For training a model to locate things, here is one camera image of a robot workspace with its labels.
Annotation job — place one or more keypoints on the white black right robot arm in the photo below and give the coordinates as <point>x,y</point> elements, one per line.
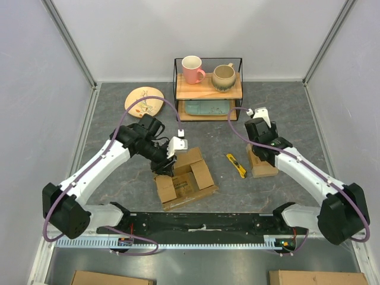
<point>341,212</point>

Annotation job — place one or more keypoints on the black wire wooden shelf rack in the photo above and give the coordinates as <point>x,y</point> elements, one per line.
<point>204,90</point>

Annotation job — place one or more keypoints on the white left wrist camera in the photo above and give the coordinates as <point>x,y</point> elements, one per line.
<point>176,145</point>

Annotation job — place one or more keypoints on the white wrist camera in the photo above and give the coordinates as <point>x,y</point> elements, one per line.
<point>263,114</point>
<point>176,145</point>

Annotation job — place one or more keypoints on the kraft scouring pads package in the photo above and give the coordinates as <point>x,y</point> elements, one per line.
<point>259,169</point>
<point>185,184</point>

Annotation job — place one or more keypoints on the teal rectangular ceramic tray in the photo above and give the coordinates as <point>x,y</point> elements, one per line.
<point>207,107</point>

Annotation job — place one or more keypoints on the beige stoneware mug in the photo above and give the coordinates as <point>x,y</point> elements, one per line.
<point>223,77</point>

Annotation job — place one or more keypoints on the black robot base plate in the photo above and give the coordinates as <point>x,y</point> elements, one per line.
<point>205,228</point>

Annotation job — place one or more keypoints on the cardboard box bottom right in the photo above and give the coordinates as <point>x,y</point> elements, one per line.
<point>316,277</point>

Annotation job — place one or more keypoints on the beige plate with bird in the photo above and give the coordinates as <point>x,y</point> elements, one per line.
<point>149,106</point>

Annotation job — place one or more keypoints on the yellow utility knife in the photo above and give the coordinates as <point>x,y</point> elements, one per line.
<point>237,165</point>

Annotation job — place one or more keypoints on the brown cardboard express box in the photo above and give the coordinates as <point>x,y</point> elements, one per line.
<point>191,161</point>

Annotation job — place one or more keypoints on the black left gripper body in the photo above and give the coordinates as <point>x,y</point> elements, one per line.
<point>159,160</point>

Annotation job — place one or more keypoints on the cardboard box bottom left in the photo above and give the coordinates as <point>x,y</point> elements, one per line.
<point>91,278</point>

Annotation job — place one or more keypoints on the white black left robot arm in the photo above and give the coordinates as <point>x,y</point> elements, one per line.
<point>64,205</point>

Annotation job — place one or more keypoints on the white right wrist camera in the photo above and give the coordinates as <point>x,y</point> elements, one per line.
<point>263,114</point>

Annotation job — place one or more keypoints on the pink ceramic mug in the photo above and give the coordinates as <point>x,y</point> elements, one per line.
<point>192,69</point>

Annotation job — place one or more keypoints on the aluminium frame rail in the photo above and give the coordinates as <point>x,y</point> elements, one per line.
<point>69,41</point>

